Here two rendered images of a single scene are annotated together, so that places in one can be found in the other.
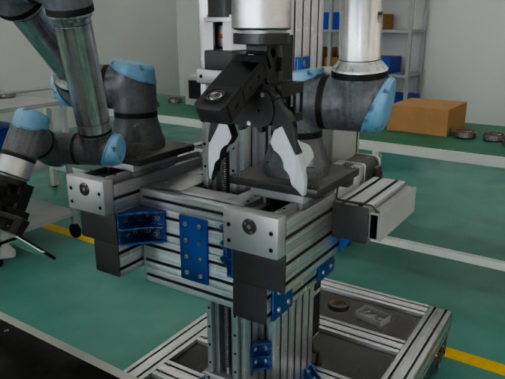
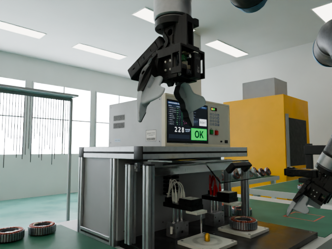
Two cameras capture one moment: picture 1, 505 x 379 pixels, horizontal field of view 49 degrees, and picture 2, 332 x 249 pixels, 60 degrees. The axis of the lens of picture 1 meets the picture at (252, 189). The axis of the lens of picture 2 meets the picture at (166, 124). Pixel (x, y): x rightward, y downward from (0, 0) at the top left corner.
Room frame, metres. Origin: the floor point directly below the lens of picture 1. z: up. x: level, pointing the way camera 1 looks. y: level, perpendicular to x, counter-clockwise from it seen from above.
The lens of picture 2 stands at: (0.82, -0.55, 1.10)
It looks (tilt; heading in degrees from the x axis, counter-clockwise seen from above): 5 degrees up; 102
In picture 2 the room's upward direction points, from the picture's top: straight up
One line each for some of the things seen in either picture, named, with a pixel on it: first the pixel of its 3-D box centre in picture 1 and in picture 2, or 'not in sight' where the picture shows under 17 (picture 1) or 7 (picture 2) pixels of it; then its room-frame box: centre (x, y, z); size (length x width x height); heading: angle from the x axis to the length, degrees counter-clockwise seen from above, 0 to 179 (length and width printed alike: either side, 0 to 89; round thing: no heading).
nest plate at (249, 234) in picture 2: not in sight; (243, 229); (0.89, 0.71, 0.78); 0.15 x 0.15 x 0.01; 56
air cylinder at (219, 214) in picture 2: not in sight; (214, 218); (0.77, 0.79, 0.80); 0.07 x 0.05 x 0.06; 56
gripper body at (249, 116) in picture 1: (264, 81); (175, 52); (0.73, -0.02, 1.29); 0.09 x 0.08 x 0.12; 147
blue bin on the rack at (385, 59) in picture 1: (381, 64); not in sight; (6.90, -1.57, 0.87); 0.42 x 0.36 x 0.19; 148
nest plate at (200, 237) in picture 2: not in sight; (207, 242); (0.75, 0.51, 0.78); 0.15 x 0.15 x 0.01; 56
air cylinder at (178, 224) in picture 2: not in sight; (177, 228); (0.63, 0.59, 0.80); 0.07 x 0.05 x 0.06; 56
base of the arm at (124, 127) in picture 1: (137, 128); not in sight; (1.50, 0.32, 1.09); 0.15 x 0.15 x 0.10
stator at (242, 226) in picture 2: not in sight; (243, 223); (0.89, 0.71, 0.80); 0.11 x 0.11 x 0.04
